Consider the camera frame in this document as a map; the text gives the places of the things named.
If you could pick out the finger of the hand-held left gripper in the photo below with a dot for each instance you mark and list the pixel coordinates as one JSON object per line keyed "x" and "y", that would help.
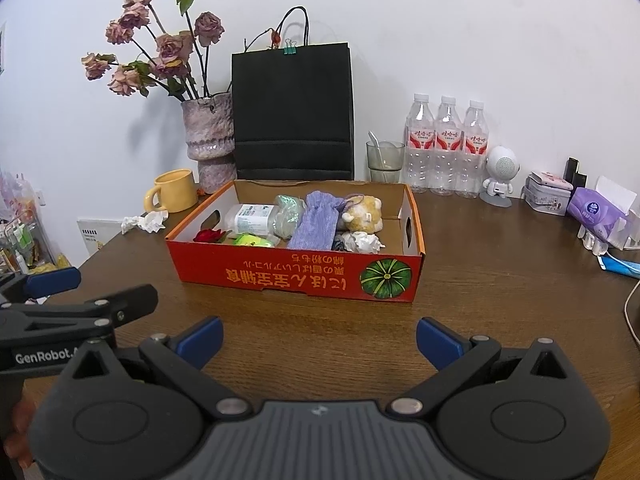
{"x": 52, "y": 281}
{"x": 125, "y": 305}

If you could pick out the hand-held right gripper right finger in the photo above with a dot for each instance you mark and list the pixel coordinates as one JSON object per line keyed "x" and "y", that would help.
{"x": 440, "y": 342}

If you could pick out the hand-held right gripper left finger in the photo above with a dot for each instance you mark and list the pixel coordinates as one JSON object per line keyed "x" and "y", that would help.
{"x": 202, "y": 342}

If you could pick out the red artificial rose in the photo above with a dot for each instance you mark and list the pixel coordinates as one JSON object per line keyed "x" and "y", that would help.
{"x": 209, "y": 236}

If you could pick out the green tissue packet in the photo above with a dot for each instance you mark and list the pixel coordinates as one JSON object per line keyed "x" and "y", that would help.
{"x": 252, "y": 241}

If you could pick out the red cardboard box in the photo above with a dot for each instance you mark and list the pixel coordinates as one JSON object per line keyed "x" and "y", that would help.
{"x": 300, "y": 275}

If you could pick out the purple fabric pouch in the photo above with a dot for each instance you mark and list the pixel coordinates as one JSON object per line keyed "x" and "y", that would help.
{"x": 315, "y": 220}

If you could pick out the person's left hand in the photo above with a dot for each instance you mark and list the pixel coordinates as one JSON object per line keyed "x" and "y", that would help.
{"x": 20, "y": 435}

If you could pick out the rack of colourful packets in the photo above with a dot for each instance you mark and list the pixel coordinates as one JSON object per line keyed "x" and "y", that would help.
{"x": 22, "y": 230}

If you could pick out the white flat appliance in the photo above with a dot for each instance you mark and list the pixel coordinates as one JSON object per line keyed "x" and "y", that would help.
{"x": 97, "y": 235}

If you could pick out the crumpled white tissue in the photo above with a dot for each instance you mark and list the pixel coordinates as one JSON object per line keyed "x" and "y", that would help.
{"x": 145, "y": 221}

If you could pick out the crumpled white paper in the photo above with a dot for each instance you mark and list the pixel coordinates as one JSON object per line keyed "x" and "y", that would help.
{"x": 365, "y": 242}

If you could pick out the yellow mug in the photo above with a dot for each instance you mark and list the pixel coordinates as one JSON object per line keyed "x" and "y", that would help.
{"x": 175, "y": 190}

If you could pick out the clear plastic bottle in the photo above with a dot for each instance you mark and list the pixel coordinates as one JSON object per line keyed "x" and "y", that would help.
{"x": 250, "y": 217}

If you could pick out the yellow white plush toy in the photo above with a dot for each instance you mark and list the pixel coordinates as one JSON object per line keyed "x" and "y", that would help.
{"x": 362, "y": 212}

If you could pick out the clear plastic bag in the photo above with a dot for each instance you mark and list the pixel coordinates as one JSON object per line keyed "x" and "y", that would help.
{"x": 289, "y": 215}

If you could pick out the grey tin box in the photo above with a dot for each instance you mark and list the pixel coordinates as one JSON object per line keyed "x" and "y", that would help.
{"x": 545, "y": 202}

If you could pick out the white robot speaker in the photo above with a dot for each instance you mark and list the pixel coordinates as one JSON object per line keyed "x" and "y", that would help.
{"x": 500, "y": 165}

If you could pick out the clear glass cup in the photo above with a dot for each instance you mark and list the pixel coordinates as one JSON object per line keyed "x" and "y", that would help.
{"x": 385, "y": 162}

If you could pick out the mottled purple vase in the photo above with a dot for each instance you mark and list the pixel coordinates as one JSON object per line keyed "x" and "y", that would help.
{"x": 210, "y": 135}

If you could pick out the blue face mask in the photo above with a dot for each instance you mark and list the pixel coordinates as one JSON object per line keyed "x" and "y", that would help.
{"x": 620, "y": 265}

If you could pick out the pink patterned case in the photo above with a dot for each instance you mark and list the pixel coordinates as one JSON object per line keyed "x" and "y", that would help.
{"x": 550, "y": 180}

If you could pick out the purple tissue pack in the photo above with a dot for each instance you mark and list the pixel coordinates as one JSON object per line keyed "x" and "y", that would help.
{"x": 595, "y": 210}

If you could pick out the metal spoon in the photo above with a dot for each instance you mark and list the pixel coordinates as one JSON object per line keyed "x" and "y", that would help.
{"x": 376, "y": 142}

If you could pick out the small black case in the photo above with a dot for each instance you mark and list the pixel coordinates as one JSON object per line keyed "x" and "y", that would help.
{"x": 575, "y": 170}

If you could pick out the white paper box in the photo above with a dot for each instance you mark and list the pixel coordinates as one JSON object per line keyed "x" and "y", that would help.
{"x": 617, "y": 190}

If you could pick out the black paper bag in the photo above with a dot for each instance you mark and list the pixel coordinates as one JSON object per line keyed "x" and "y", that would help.
{"x": 292, "y": 110}

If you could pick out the dried pink flowers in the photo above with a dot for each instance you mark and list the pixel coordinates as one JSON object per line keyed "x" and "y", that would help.
{"x": 170, "y": 47}

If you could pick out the green binder clip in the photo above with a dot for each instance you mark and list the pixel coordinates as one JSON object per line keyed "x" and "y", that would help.
{"x": 290, "y": 49}

